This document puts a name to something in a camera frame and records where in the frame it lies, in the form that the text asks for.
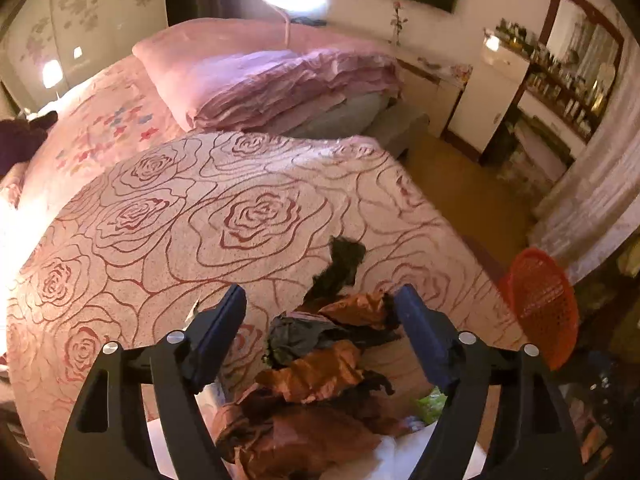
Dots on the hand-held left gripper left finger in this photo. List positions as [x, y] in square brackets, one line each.
[220, 330]

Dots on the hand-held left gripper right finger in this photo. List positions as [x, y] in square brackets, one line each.
[425, 340]

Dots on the small brown paper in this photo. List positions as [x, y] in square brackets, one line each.
[360, 310]

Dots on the dark grey wrapper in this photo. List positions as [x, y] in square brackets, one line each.
[300, 340]

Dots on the black wrapper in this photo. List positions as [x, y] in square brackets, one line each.
[340, 270]

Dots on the orange plastic basket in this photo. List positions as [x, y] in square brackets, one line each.
[545, 305]

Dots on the large brown paper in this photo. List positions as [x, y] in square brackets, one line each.
[300, 440]

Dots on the green plastic bag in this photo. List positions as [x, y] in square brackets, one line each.
[430, 407]

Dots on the rose-patterned beige blanket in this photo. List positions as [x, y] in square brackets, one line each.
[200, 240]

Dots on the white lace curtain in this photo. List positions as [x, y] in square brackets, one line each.
[600, 185]

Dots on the pink flower-print quilt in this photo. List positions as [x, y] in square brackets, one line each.
[100, 125]

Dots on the low white table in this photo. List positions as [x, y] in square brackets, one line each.
[430, 90]

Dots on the white cabinet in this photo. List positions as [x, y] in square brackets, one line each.
[485, 95]

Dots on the folded pink quilt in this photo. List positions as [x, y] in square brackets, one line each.
[225, 75]

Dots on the dark purple cloth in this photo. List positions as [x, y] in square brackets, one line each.
[20, 140]

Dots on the row of cosmetic bottles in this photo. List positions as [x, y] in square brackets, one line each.
[550, 80]

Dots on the artificial rose stem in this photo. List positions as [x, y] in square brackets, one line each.
[397, 22]

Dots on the wooden framed mirror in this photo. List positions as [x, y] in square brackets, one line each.
[580, 40]

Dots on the flower-print wardrobe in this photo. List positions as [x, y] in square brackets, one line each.
[100, 10]

